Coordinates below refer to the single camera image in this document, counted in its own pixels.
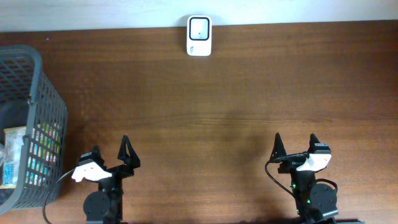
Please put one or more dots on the grey plastic mesh basket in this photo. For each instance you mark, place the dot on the grey plastic mesh basket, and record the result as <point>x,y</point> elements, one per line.
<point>29,99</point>

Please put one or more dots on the white barcode scanner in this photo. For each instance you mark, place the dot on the white barcode scanner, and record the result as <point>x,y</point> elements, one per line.
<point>199,35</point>

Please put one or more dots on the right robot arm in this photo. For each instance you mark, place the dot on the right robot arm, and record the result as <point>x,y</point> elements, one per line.
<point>315,198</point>

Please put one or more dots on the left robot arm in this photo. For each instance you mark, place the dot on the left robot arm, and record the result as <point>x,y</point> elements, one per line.
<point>106,204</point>

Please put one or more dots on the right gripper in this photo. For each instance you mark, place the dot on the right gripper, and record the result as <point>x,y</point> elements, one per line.
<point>278,150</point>

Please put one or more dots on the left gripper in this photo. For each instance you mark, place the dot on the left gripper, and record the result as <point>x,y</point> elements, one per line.
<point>133,160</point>

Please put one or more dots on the green tea carton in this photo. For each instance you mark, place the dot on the green tea carton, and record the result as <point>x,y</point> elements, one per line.
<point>44,154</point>

